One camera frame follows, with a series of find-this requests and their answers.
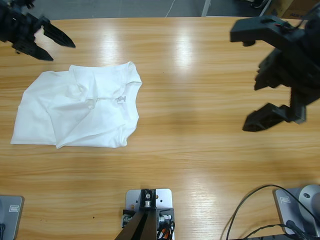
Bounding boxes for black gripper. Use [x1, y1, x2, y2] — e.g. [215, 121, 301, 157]
[229, 12, 320, 133]
[0, 0, 77, 62]

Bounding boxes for white T-shirt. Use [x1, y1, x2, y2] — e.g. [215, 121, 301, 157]
[10, 61, 143, 150]

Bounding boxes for slanted metal bar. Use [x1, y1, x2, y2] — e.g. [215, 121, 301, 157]
[258, 0, 274, 17]

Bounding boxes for thin braided black cable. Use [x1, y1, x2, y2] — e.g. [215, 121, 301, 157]
[233, 223, 293, 240]

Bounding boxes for orange and black cable bundle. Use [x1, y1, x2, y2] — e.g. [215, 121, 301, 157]
[156, 221, 177, 240]

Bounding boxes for pale printed cardboard box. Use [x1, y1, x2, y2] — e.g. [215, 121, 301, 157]
[282, 6, 316, 20]

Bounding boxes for brown cardboard box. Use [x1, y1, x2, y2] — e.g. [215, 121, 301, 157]
[262, 0, 296, 19]

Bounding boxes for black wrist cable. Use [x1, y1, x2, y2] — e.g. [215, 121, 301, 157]
[297, 3, 320, 30]

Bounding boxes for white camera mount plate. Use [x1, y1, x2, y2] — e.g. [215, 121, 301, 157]
[124, 188, 175, 240]

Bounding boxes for white upright post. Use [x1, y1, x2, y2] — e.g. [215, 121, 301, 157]
[201, 0, 211, 17]

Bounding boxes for grey base plate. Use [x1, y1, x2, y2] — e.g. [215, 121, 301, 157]
[0, 194, 25, 240]
[272, 187, 320, 236]

